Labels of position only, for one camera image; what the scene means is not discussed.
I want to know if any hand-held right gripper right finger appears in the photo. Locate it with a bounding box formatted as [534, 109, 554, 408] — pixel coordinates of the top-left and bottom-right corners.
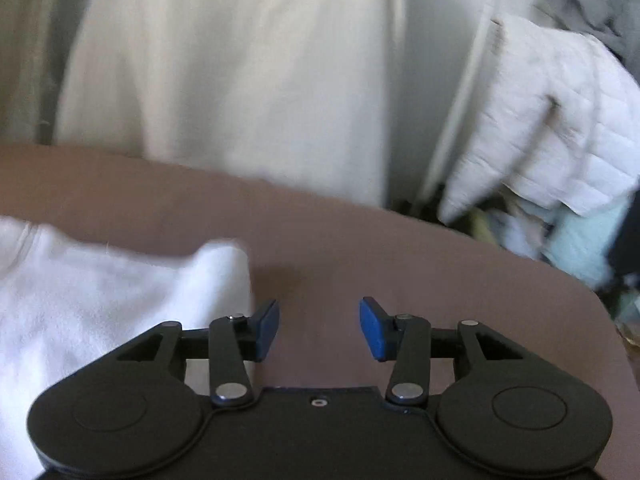
[359, 296, 526, 408]

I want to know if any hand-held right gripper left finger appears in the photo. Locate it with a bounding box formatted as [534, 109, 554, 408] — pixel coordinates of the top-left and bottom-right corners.
[116, 299, 281, 408]

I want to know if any white garment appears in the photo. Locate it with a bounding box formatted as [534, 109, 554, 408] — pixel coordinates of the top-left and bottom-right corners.
[0, 216, 261, 480]

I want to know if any pile of mixed clothes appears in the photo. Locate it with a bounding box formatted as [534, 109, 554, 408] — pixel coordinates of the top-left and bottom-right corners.
[400, 185, 640, 356]

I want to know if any light teal cloth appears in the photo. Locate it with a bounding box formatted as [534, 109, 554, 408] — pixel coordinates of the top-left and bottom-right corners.
[540, 195, 636, 291]

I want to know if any cream curtain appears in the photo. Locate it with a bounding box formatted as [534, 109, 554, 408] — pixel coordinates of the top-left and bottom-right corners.
[0, 0, 501, 211]

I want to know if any white quilted jacket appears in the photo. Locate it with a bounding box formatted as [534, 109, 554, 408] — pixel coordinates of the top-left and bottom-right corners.
[437, 14, 640, 227]

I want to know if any grey cloth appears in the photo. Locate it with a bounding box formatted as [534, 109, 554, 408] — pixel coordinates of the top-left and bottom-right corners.
[530, 0, 640, 81]

